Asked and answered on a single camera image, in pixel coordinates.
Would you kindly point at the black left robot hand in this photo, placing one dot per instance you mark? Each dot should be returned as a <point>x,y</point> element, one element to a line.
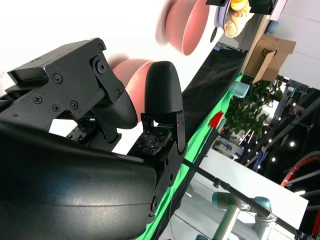
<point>261,6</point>

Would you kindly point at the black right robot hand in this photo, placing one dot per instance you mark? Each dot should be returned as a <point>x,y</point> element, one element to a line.
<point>75,187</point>

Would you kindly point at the pink bowl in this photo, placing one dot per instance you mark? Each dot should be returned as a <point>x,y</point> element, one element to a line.
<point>130,75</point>
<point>197,25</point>

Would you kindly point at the pale lavender panel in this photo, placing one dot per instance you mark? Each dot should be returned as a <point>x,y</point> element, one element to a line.
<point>278,11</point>

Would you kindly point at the yellow toy fruit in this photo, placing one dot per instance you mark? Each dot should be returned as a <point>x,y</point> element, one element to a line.
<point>238,5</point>

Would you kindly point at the beige ginger root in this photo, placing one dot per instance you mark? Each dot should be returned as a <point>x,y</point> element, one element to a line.
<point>232,26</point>

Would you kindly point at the purple plate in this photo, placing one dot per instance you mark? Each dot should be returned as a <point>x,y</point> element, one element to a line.
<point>220,17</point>

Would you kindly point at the brown cardboard box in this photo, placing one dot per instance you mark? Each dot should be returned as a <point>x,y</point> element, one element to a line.
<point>265,57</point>

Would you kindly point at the black round table grommet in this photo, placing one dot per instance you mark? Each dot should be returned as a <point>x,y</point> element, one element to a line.
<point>213,34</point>

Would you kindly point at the teal plastic container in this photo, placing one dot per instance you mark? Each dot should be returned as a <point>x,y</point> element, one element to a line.
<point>240,89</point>

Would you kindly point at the green leafy plant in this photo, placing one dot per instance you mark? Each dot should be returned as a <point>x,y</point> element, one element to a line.
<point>250,110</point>

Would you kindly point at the small red object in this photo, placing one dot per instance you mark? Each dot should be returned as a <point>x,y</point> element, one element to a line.
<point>216,121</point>

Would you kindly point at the green cloth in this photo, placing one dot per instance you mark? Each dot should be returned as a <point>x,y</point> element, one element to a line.
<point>197,142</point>

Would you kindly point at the white counter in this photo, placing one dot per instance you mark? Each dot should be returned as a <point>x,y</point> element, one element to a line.
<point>225,170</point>

